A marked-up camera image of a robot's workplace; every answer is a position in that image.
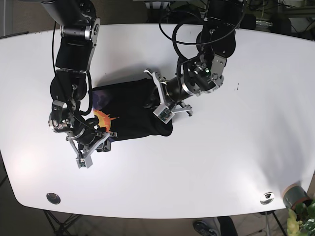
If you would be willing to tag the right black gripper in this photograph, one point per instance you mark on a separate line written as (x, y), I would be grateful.
(86, 142)

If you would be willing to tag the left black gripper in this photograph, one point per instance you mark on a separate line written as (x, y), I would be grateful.
(167, 98)

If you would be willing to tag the black printed T-shirt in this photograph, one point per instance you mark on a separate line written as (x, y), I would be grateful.
(127, 109)

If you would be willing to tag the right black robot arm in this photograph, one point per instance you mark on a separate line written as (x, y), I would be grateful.
(71, 87)

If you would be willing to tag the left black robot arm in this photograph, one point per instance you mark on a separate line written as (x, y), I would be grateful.
(216, 41)

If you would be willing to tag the left silver table grommet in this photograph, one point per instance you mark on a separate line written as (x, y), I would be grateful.
(53, 198)

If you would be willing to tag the silver table grommet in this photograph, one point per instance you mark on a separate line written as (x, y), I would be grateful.
(53, 198)
(267, 198)

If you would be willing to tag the right silver table grommet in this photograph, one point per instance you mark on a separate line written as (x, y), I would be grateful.
(267, 198)

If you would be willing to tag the grey plant pot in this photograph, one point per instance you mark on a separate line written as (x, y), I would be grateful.
(295, 194)

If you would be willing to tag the green potted plant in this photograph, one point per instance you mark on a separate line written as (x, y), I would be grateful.
(301, 221)

